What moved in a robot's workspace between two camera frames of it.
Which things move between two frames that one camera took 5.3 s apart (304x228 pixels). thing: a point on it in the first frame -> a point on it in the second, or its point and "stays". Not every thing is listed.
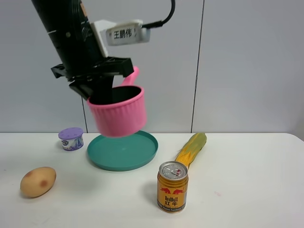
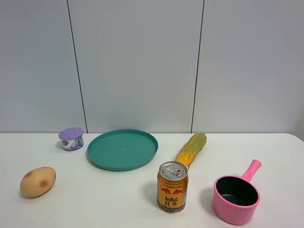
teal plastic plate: x=122 y=153 stays
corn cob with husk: x=192 y=148 stays
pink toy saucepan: x=127 y=114 -> x=235 y=199
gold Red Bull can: x=172 y=180 stays
